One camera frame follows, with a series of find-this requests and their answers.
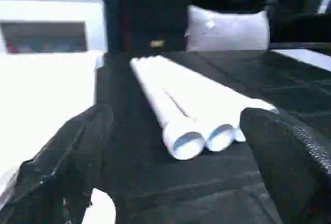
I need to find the white flat panel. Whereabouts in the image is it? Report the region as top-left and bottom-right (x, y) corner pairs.
(271, 49), (331, 65)

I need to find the gold sofa label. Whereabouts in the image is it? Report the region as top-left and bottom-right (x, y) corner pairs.
(149, 39), (166, 48)

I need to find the black sofa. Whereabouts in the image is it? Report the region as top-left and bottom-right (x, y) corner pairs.
(103, 0), (331, 54)

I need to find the white glass-door cabinet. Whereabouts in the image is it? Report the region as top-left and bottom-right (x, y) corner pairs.
(0, 0), (104, 54)

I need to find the grey printed cushion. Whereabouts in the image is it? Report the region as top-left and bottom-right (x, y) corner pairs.
(185, 5), (271, 52)

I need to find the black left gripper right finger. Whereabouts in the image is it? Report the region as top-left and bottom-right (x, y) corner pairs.
(239, 107), (331, 224)

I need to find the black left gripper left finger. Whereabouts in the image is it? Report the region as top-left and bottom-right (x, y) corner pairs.
(0, 103), (114, 224)

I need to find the black work mat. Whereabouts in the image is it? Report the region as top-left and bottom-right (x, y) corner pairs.
(93, 49), (331, 224)

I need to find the white plastic table top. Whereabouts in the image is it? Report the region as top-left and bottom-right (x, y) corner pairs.
(0, 50), (117, 224)

